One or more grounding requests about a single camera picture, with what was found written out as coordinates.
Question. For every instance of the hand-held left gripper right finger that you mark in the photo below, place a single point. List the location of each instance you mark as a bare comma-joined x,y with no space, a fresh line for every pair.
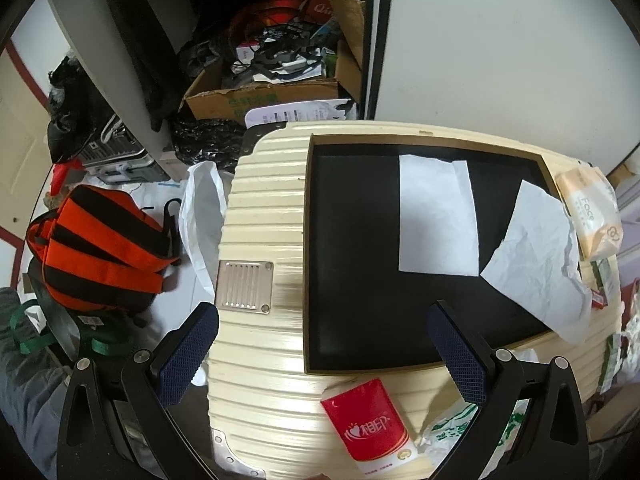
457,355

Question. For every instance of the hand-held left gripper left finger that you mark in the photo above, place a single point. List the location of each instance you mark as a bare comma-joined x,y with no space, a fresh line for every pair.
184,355

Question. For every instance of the white green printed plastic bag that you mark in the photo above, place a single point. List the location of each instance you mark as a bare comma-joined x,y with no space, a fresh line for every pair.
450,430

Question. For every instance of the red tissue packet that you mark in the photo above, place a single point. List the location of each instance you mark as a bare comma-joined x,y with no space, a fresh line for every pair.
367,420

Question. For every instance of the white tissue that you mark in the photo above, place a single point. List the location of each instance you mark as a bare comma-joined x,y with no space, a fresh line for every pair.
437,215
537,260

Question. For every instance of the orange black striped bag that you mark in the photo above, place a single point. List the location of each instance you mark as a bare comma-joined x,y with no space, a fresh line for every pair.
95,255

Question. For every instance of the black mat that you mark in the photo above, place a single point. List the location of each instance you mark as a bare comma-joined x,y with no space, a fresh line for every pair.
355,260

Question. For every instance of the plain white plastic bag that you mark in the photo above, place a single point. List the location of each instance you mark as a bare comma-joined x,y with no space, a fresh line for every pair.
200,210

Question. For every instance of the small red packet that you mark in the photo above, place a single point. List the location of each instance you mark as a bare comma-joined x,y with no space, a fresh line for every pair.
598,299

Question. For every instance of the cream ribbed suitcase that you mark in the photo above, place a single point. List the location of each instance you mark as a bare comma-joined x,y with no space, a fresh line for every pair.
265,220

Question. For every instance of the grey trousers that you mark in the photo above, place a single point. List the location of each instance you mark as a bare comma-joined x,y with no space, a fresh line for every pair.
25,400

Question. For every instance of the green printed packet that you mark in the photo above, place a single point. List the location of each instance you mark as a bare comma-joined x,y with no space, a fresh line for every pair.
611,280

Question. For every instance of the orange tissue pack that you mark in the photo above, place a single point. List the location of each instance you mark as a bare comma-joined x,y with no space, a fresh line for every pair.
592,215

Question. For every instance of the silver metal case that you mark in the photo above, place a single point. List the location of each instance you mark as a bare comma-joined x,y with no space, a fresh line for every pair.
120,155

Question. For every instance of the crinkled black plastic bag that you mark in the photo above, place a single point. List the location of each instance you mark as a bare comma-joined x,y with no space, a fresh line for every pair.
205,140

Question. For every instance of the cardboard box of clutter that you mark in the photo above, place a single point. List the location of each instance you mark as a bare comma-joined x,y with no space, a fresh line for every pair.
220,102

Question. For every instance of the white printed packet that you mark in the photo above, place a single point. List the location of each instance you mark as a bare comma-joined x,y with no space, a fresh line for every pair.
295,112

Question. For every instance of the black garbage bag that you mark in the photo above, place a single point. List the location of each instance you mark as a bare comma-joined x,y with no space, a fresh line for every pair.
70,105

